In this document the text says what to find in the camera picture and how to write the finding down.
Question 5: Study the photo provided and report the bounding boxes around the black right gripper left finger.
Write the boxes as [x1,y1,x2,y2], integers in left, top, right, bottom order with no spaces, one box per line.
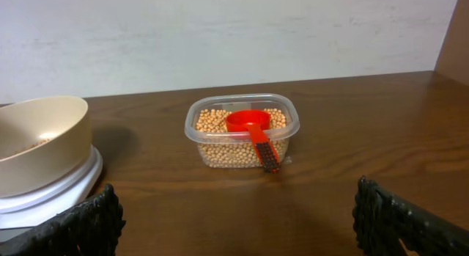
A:
[1,184,125,256]

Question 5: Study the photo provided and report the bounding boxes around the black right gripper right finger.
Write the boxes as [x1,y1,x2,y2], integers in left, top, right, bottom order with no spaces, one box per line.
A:
[352,176,468,256]

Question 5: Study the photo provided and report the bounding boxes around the red plastic measuring scoop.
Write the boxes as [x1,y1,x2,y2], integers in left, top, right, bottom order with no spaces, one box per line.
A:
[226,110,281,173]

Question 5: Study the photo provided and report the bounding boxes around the white digital kitchen scale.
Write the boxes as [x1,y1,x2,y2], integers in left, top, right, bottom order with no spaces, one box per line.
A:
[1,147,103,230]

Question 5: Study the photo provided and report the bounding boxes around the white round bowl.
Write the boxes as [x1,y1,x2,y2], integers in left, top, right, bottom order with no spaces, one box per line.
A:
[1,96,92,197]

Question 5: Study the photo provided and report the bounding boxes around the soybeans in bowl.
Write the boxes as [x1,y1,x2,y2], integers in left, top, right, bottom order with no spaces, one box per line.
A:
[12,139,50,155]

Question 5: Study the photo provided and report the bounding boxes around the yellow soybeans pile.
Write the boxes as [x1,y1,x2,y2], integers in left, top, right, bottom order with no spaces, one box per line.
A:
[195,108,289,168]

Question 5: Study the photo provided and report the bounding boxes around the clear plastic container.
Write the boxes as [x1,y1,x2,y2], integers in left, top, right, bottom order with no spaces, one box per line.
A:
[183,92,301,170]

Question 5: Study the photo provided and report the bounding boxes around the brown right side panel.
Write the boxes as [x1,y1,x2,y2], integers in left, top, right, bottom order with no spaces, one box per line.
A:
[434,0,468,85]

